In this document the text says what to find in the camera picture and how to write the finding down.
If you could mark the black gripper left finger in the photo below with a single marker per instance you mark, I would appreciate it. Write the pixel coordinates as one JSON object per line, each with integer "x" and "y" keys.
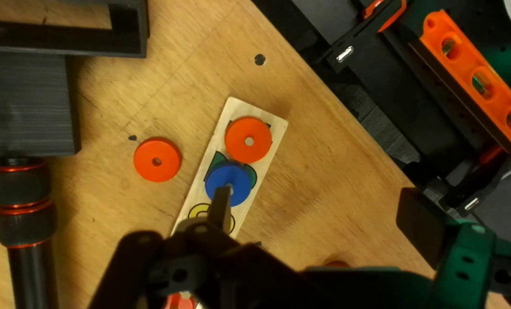
{"x": 222, "y": 206}

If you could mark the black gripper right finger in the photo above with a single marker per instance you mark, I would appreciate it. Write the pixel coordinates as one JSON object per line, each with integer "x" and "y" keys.
{"x": 421, "y": 223}

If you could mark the wooden peg stand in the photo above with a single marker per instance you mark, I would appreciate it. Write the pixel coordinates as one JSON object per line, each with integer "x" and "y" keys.
{"x": 236, "y": 108}

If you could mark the green plastic part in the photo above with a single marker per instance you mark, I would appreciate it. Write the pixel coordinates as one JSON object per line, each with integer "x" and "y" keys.
{"x": 510, "y": 68}

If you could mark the black tripod pole red bands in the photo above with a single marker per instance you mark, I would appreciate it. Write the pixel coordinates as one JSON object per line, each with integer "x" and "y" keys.
{"x": 25, "y": 240}

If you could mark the black ribbed block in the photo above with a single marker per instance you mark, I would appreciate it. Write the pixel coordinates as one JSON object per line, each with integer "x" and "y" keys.
{"x": 26, "y": 103}

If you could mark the black orange machine frame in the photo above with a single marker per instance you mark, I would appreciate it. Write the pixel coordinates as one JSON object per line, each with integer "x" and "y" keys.
{"x": 404, "y": 96}

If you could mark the black flat frame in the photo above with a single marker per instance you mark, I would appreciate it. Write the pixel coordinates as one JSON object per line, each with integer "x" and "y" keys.
{"x": 129, "y": 34}

